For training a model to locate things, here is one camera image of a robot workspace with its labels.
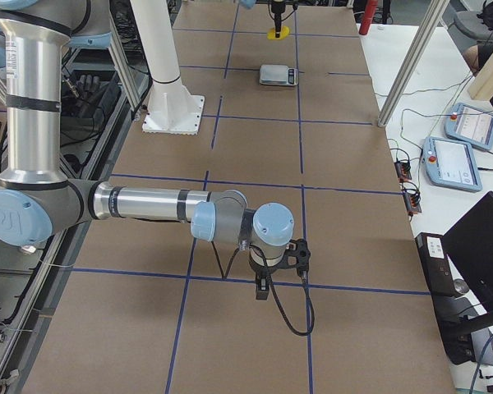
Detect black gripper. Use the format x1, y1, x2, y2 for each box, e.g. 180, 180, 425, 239
249, 257, 288, 300
270, 0, 286, 38

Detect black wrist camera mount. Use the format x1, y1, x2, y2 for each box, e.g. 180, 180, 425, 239
285, 239, 311, 278

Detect seated person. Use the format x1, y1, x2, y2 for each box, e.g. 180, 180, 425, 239
463, 41, 493, 107

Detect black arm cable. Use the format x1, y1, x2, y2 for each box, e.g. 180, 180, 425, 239
211, 241, 316, 337

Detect yellow mango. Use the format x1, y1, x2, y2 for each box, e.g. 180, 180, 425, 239
267, 25, 290, 40

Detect far blue teach pendant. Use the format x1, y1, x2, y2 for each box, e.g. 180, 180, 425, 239
444, 103, 493, 151

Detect near blue teach pendant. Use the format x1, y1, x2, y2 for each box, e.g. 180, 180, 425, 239
422, 136, 482, 192

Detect black cable hub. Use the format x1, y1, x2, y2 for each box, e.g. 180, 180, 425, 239
403, 190, 422, 217
394, 160, 412, 182

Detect silver electronic kitchen scale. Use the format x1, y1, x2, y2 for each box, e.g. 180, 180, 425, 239
259, 64, 299, 86

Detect black monitor with stand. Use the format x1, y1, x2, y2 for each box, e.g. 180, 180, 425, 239
433, 191, 493, 364

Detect aluminium frame post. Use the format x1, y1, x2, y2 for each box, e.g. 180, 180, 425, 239
377, 0, 449, 127

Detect black box with label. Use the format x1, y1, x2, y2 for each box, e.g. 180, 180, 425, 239
415, 232, 469, 297

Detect white camera post base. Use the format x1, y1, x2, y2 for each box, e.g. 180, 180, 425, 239
131, 0, 205, 135

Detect red fire extinguisher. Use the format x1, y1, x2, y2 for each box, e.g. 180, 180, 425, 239
358, 0, 379, 35

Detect blue teach pendant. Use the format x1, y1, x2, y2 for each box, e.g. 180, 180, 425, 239
422, 136, 482, 192
444, 103, 493, 151

